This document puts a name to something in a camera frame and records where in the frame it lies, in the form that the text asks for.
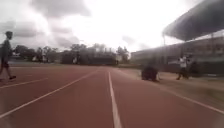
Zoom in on row of trees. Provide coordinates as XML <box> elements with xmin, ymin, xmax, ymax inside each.
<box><xmin>11</xmin><ymin>43</ymin><xmax>131</xmax><ymax>66</ymax></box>

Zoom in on dark bulky object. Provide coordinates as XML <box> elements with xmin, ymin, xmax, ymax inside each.
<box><xmin>140</xmin><ymin>64</ymin><xmax>160</xmax><ymax>83</ymax></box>

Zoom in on red running track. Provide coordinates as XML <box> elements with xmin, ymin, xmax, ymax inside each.
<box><xmin>0</xmin><ymin>64</ymin><xmax>224</xmax><ymax>128</ymax></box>

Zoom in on person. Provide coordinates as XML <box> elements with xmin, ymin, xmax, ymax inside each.
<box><xmin>0</xmin><ymin>30</ymin><xmax>17</xmax><ymax>82</ymax></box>
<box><xmin>175</xmin><ymin>54</ymin><xmax>190</xmax><ymax>81</ymax></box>

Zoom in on grandstand building with roof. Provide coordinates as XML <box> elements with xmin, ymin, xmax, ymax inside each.
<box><xmin>129</xmin><ymin>0</ymin><xmax>224</xmax><ymax>76</ymax></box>

